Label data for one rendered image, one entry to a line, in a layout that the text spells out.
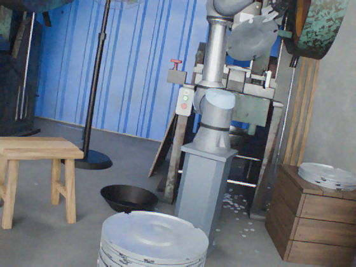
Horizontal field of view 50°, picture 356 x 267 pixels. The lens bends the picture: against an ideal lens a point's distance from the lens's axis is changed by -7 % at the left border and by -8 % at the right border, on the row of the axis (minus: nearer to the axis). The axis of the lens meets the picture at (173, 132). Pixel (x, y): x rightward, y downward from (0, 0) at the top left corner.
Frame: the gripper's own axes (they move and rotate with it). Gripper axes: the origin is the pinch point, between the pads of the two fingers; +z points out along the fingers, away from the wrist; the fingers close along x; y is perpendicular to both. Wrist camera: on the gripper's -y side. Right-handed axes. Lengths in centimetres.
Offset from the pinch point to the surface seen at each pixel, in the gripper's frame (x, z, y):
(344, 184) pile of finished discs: 85, 8, -7
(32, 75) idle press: -86, 168, 26
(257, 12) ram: -20.4, 10.2, -24.8
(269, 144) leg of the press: 47, 40, -19
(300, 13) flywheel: -26, 2, -70
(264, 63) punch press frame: -6, 35, -52
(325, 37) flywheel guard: 13.8, -12.4, -31.5
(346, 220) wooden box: 99, 14, -5
